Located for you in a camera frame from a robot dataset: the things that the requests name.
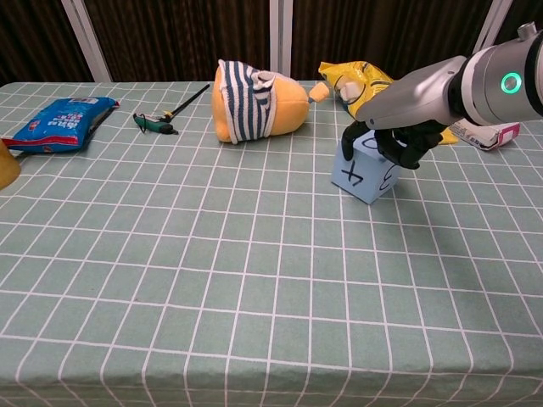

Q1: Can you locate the green checked tablecloth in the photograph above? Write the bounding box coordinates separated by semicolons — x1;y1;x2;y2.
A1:
0;79;543;407

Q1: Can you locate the yellow snack bag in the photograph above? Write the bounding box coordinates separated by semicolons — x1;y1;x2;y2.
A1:
318;60;460;146

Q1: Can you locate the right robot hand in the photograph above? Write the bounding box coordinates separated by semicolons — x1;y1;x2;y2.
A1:
341;55;467;170

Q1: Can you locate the blue snack packet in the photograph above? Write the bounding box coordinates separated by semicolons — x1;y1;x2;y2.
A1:
1;97;121;154

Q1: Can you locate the white pink toothpaste box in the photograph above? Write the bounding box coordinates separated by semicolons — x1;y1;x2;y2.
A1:
448;118;522;152

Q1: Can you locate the white screen frame post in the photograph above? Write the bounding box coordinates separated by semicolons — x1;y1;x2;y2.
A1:
471;0;508;54
268;0;294;80
60;0;114;83

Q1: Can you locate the blue numbered foam cube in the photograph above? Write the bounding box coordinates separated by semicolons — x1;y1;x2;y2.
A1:
330;129;401;205

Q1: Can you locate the yellow cup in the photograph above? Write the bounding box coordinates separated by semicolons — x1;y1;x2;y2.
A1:
0;138;22;191

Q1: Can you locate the green handled hex key tool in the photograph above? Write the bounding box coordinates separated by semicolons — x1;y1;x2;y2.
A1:
132;83;211;137

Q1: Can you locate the yellow striped plush toy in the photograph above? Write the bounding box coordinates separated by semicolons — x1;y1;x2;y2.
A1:
211;59;331;146

